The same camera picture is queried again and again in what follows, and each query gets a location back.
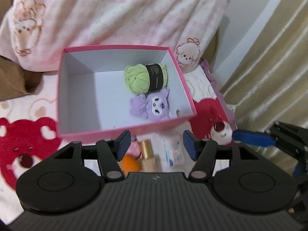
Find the foundation bottle gold cap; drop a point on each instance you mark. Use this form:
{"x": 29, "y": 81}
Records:
{"x": 149, "y": 162}

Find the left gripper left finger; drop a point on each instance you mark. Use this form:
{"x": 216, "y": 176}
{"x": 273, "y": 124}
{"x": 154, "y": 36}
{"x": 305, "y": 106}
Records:
{"x": 110, "y": 153}

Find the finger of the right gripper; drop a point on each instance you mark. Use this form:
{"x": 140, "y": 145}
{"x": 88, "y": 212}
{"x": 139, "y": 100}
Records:
{"x": 253, "y": 138}

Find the pink cartoon pillow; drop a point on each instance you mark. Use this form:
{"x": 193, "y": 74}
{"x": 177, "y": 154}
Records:
{"x": 34, "y": 32}

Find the purple plush toy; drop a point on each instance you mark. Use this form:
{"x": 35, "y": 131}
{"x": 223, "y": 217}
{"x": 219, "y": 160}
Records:
{"x": 154, "y": 106}

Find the brown pillow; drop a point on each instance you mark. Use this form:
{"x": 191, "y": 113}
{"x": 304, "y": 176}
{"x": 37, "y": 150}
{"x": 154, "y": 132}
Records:
{"x": 15, "y": 81}

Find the orange makeup sponge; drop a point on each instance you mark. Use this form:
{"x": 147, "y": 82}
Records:
{"x": 129, "y": 164}

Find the green yarn ball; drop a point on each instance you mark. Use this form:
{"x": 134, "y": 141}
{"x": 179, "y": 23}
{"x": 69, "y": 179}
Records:
{"x": 143, "y": 79}

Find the bear print bed blanket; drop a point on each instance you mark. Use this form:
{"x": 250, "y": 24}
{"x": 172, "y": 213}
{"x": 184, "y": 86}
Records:
{"x": 29, "y": 130}

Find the beige curtain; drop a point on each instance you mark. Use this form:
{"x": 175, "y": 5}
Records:
{"x": 270, "y": 83}

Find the pink cardboard box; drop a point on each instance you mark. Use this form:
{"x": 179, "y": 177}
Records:
{"x": 93, "y": 99}

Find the small white tissue pack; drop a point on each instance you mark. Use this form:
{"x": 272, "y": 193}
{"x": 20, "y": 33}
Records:
{"x": 174, "y": 151}

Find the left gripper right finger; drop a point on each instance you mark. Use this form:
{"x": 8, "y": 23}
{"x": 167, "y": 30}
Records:
{"x": 203, "y": 153}

